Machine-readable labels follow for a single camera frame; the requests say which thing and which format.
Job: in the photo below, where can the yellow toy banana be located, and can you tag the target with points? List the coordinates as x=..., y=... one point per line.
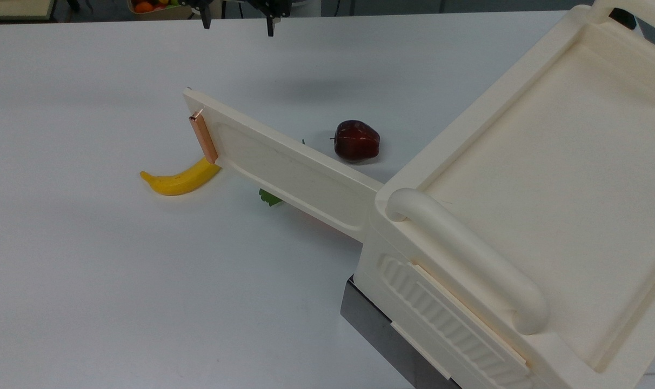
x=179, y=181

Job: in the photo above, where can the cream cabinet door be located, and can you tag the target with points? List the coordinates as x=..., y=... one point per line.
x=284, y=167

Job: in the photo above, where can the basket of fruit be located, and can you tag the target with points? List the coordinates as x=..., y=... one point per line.
x=154, y=9

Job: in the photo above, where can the wooden background table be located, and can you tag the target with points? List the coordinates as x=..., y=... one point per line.
x=14, y=8

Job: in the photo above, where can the dark robot gripper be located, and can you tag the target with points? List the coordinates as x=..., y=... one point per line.
x=235, y=4

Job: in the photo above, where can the orange toy carrot green leaves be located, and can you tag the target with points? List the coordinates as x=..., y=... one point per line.
x=268, y=198

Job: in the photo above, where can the cream plastic cabinet body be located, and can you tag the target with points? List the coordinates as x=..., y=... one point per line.
x=543, y=178

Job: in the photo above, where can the dark brown drawer base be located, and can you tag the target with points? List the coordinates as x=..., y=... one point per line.
x=379, y=324

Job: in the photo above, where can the dark red toy apple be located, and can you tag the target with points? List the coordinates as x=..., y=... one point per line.
x=356, y=140

